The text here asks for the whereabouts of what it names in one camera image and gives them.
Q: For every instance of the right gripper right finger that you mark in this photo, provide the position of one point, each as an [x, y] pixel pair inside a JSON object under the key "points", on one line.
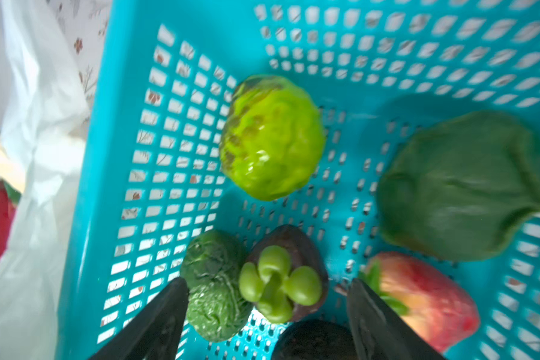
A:
{"points": [[378, 332]]}

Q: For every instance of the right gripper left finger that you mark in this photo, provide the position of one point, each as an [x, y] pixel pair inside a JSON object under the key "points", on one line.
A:
{"points": [[156, 331]]}

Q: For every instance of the white plastic bag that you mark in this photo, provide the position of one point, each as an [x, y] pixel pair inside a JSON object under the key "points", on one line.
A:
{"points": [[42, 143]]}

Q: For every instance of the red strawberry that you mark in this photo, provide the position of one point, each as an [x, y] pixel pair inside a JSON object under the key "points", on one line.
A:
{"points": [[437, 309]]}

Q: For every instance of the dark avocado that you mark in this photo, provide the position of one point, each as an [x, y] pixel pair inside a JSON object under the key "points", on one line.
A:
{"points": [[315, 339]]}

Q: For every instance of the green wrinkled lime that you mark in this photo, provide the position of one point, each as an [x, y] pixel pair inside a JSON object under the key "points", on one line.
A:
{"points": [[211, 268]]}

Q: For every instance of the teal plastic basket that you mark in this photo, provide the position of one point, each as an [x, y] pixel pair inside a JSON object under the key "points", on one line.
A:
{"points": [[151, 177]]}

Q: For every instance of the dark green leafy vegetable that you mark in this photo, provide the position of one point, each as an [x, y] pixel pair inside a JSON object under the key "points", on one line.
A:
{"points": [[460, 189]]}

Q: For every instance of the light green custard apple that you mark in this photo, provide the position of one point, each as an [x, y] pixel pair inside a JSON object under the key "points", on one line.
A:
{"points": [[273, 138]]}

